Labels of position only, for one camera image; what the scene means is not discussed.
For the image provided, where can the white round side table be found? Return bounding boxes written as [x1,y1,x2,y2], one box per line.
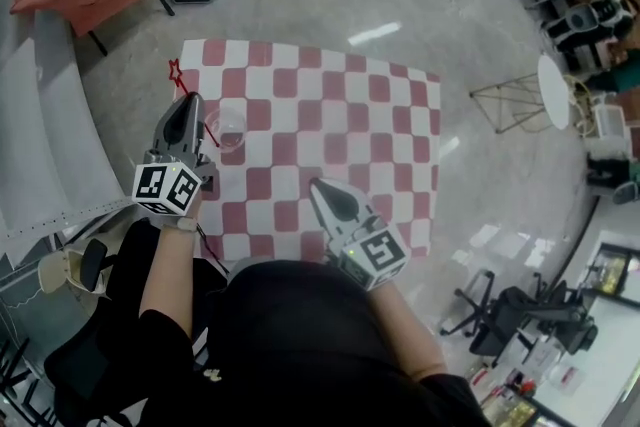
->
[468,54,572,135]

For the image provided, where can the black office chair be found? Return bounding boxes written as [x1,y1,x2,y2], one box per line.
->
[43,218,227,427]
[438,268,600,367]

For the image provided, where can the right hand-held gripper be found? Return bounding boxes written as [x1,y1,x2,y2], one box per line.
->
[309,177,408,292]

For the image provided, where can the beige wristband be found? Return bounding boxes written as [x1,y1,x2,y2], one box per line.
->
[160,216,199,233]

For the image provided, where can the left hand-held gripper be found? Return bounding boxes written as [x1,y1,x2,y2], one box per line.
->
[131,93,220,219]

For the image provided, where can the red white checkered tablecloth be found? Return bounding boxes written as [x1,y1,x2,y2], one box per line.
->
[178,38,443,263]

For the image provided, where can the person's right forearm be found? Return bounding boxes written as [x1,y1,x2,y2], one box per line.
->
[366,281,450,384]

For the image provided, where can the white basket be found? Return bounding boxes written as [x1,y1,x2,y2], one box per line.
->
[591,104,627,142]

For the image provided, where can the clear plastic cup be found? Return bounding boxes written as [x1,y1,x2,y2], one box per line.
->
[204,106,248,156]

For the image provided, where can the white stepped platform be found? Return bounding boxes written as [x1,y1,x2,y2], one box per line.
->
[0,7,134,242]

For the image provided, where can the beige chair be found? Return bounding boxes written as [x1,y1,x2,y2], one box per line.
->
[36,237,119,302]

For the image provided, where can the black white robot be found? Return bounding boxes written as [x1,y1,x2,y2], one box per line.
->
[541,0,640,57]

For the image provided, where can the person's left forearm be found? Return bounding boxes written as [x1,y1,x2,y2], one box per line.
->
[138,208,202,352]

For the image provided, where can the person's black shirt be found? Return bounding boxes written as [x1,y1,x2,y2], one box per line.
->
[134,258,502,427]

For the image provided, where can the red star stick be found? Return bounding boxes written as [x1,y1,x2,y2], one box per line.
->
[167,57,222,149]

